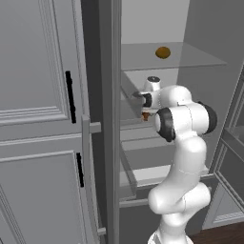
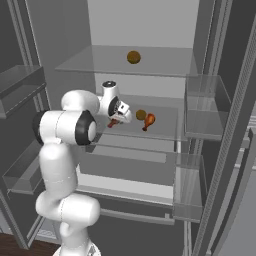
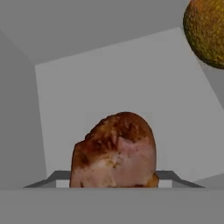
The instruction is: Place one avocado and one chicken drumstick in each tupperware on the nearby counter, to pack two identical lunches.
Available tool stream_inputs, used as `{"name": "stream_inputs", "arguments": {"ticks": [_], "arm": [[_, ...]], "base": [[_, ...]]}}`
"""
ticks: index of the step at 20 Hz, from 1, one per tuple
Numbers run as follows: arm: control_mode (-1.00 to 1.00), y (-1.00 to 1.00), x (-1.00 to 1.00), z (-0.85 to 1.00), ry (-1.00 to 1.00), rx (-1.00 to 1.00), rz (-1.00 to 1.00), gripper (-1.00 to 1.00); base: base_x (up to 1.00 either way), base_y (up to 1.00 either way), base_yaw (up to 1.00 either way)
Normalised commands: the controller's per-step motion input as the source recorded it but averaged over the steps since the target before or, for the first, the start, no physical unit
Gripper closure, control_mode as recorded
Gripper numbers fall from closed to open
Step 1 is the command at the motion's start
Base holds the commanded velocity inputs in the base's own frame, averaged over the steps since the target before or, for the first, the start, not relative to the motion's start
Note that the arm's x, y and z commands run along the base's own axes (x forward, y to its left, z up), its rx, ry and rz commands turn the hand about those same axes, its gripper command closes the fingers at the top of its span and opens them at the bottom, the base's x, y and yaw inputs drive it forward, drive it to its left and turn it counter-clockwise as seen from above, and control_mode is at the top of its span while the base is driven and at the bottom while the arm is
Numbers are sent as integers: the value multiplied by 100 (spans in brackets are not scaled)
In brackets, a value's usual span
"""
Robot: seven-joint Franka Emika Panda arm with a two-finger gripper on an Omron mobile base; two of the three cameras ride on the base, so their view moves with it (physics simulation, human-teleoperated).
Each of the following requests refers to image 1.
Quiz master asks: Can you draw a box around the short black cupboard handle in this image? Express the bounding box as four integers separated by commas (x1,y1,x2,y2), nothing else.
75,152,86,189

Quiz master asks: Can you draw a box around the grey fridge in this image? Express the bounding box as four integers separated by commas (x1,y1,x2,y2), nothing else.
118,0,244,244

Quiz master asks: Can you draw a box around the grey fridge door with handle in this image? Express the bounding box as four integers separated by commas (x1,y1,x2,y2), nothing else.
79,0,123,244

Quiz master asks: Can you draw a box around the tall grey cupboard door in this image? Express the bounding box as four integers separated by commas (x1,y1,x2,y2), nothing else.
0,0,86,143

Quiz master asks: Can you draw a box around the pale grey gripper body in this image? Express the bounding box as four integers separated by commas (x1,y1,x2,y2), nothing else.
131,91,146,112

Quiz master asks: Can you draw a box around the glass fridge shelf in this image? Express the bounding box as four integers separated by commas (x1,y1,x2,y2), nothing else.
120,41,229,72

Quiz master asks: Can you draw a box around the grey fridge door handle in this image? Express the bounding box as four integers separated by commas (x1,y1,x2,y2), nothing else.
81,113,107,237

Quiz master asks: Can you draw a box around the grey fridge door with shelves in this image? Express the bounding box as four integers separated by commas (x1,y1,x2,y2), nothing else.
201,62,244,231

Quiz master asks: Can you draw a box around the long black cupboard handle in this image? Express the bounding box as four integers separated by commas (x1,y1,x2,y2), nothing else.
65,70,77,125

